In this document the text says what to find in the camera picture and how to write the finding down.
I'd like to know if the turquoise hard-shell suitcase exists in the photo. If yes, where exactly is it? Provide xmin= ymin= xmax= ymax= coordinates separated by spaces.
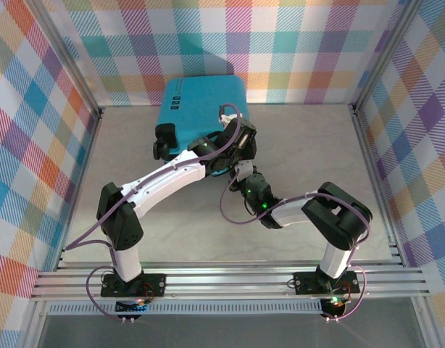
xmin=152 ymin=75 xmax=249 ymax=178

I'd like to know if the small LED circuit board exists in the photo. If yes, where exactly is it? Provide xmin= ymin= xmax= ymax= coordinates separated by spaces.
xmin=115 ymin=297 xmax=150 ymax=315
xmin=320 ymin=297 xmax=349 ymax=319

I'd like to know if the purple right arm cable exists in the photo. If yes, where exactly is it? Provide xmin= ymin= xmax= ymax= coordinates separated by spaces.
xmin=220 ymin=175 xmax=372 ymax=322

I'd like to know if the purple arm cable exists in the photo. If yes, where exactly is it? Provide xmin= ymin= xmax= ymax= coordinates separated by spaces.
xmin=64 ymin=103 xmax=244 ymax=322
xmin=220 ymin=175 xmax=372 ymax=322

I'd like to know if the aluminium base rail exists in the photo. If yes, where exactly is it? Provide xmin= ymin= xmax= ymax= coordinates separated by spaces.
xmin=29 ymin=260 xmax=432 ymax=302

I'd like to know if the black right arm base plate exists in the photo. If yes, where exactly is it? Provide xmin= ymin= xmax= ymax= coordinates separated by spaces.
xmin=294 ymin=270 xmax=361 ymax=295

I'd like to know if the white slotted cable duct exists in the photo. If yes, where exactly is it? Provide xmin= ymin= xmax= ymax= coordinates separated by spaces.
xmin=47 ymin=299 xmax=327 ymax=317

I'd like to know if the aluminium side rail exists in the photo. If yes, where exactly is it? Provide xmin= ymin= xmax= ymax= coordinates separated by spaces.
xmin=54 ymin=107 xmax=106 ymax=273
xmin=351 ymin=104 xmax=407 ymax=268

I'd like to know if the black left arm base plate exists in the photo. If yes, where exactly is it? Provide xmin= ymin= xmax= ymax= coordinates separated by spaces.
xmin=100 ymin=273 xmax=168 ymax=299

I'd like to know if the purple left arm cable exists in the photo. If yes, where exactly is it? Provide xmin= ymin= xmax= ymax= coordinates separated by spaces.
xmin=64 ymin=103 xmax=244 ymax=322

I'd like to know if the aluminium frame post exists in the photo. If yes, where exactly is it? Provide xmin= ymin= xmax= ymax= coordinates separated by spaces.
xmin=25 ymin=0 xmax=104 ymax=119
xmin=352 ymin=0 xmax=426 ymax=109

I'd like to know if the aluminium lower frame bar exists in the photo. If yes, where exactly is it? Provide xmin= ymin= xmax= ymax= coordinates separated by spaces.
xmin=412 ymin=295 xmax=443 ymax=348
xmin=21 ymin=300 xmax=48 ymax=348

